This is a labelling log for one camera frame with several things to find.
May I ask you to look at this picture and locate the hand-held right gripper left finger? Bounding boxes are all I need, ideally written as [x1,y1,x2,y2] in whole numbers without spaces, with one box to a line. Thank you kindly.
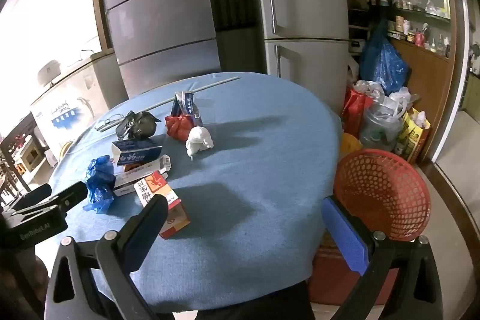
[44,193,177,320]

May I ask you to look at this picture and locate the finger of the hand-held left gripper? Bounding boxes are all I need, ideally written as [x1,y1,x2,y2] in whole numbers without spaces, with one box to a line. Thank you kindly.
[7,184,53,211]
[19,181,88,219]

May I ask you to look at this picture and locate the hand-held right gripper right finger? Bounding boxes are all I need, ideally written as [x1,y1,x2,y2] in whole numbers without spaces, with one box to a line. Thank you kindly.
[322,196,445,320]

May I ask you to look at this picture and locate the red plastic basket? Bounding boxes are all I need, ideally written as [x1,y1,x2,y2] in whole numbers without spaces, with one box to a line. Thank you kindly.
[333,149,431,242]

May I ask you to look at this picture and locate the blue carton box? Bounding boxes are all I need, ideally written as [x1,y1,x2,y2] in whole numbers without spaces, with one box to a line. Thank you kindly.
[112,139,164,166]

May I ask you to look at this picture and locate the red white carton box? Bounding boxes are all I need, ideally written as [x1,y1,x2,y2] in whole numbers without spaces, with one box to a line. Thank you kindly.
[134,171,191,239]

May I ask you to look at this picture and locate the crumpled blue plastic bag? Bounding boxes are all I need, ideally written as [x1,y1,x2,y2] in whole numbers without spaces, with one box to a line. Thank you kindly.
[82,155,117,214]

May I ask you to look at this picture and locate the dark wooden furniture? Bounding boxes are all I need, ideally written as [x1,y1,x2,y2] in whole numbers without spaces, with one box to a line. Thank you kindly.
[0,114,49,193]

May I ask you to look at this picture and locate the flat white carton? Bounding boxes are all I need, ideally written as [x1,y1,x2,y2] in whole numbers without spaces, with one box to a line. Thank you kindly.
[112,154,172,198]

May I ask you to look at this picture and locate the eyeglasses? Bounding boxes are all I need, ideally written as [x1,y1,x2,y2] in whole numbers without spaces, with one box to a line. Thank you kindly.
[94,113,126,131]

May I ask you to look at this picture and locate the crumpled white paper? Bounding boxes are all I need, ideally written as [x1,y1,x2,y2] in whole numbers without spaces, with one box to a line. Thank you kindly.
[185,126,215,159]

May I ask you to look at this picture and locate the crumpled black plastic bag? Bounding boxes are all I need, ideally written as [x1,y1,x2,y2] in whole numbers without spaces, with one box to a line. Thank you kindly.
[115,111,162,141]

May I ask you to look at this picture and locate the crumpled red plastic bag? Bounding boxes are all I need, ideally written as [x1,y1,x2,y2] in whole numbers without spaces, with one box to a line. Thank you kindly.
[165,114,203,141]

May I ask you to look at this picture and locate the white chest freezer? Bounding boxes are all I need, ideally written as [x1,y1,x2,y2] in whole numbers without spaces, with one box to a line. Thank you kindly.
[30,50,130,163]

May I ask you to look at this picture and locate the blue tablecloth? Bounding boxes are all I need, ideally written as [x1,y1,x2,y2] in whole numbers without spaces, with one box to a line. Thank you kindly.
[49,72,343,315]

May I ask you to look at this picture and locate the clear plastic jar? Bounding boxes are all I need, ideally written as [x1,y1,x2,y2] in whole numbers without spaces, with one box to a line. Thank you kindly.
[359,104,404,152]

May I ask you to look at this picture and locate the person's dark clothing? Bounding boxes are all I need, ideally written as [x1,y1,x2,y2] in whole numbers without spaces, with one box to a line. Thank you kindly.
[172,280,316,320]

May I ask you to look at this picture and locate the yellow printed bag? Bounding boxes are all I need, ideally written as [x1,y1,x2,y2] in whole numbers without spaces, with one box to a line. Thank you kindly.
[394,108,432,165]

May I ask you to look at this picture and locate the blue white foil packet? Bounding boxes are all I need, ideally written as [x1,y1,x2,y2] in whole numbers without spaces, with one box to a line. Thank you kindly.
[170,91,203,127]

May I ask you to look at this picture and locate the red gift bag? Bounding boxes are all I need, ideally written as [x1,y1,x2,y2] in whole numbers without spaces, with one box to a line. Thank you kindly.
[341,88,374,139]

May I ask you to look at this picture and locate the long white stick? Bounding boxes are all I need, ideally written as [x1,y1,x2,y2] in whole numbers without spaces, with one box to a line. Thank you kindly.
[99,76,241,133]

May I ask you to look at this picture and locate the white plastic bags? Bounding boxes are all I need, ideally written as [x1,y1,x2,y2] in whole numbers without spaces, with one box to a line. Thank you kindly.
[354,80,413,118]

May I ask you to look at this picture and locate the wooden cabinet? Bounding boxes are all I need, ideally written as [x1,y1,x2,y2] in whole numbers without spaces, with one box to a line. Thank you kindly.
[386,37,456,163]

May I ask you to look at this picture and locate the large blue plastic bag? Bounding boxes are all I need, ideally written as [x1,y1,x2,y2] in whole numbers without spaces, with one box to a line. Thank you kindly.
[359,18,410,96]

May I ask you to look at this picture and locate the grey drawer refrigerator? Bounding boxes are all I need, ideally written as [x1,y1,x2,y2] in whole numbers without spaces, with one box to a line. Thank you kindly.
[101,0,222,99]

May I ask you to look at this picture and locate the grey two-door refrigerator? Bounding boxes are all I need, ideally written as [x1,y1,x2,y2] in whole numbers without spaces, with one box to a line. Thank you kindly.
[249,0,351,111]

